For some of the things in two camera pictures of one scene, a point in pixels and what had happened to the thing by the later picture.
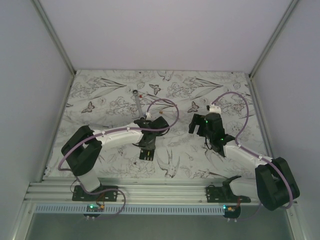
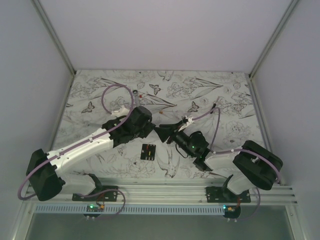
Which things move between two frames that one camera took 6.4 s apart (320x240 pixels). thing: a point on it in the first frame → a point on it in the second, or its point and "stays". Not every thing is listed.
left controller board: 95,208 stays
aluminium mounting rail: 130,190 stays
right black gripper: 198,119 → 166,130
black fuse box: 147,154 stays
